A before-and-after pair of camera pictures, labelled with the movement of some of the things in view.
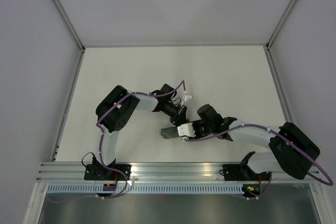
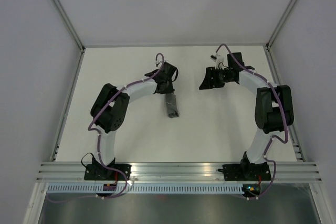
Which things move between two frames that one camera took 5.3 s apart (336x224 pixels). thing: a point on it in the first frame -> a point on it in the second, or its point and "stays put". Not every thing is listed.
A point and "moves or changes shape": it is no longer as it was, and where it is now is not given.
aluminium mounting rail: [75, 172] stays put
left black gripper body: [179, 114] -> [168, 89]
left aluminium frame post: [62, 10] stays put
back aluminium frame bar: [175, 45] stays put
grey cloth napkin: [168, 132] moves or changes shape
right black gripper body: [202, 129] -> [220, 77]
